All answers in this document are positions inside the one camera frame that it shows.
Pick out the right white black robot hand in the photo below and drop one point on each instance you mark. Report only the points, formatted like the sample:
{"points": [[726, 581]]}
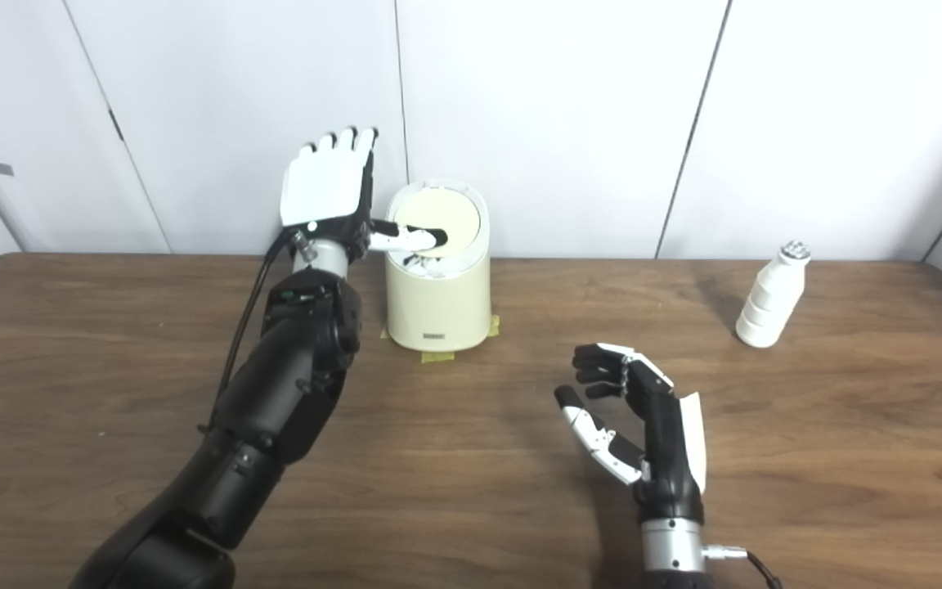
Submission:
{"points": [[667, 450]]}

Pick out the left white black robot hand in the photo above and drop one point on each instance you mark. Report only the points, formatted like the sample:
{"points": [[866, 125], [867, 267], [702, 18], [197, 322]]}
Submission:
{"points": [[324, 184]]}

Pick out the cream round bin lid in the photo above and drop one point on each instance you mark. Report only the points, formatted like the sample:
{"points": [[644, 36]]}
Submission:
{"points": [[450, 213]]}

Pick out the small white plastic bottle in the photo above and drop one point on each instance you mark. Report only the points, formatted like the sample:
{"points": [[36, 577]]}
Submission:
{"points": [[769, 303]]}

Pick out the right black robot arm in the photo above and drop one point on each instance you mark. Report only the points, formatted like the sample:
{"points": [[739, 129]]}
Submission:
{"points": [[671, 552]]}

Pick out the cream-colored bin body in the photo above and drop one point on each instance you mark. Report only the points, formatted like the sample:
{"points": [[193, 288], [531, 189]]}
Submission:
{"points": [[438, 307]]}

